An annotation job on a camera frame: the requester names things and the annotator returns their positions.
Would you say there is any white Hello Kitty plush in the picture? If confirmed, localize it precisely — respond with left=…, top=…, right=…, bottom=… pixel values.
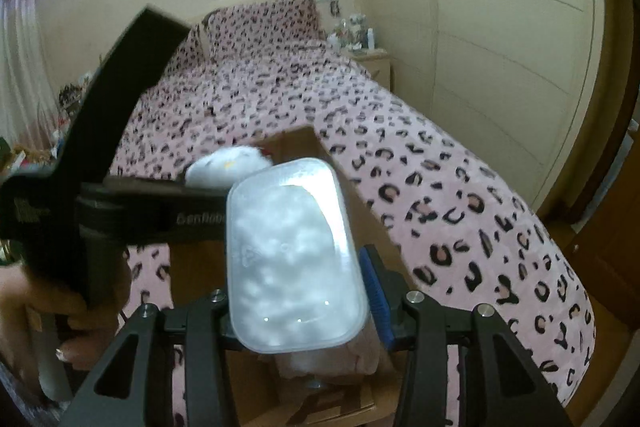
left=184, top=145, right=272, bottom=190

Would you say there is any wooden nightstand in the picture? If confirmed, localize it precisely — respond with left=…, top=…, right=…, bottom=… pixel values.
left=343, top=49, right=393, bottom=92

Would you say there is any left leopard pillow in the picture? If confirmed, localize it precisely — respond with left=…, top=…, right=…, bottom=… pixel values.
left=165, top=25, right=206, bottom=75

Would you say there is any leopard pillow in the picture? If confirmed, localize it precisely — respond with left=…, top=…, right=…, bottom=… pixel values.
left=205, top=0, right=322, bottom=62
left=165, top=25, right=206, bottom=75

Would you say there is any left hand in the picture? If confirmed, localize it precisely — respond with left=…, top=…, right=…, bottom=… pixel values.
left=1, top=261, right=131, bottom=383

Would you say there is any right leopard pillow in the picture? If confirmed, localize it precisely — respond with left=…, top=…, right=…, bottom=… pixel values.
left=205, top=0, right=322, bottom=62

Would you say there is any leopard print bedspread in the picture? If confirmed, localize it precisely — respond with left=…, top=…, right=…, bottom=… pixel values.
left=111, top=40, right=596, bottom=403

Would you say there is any white curtain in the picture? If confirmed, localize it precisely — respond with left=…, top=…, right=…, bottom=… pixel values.
left=0, top=0, right=58, bottom=140

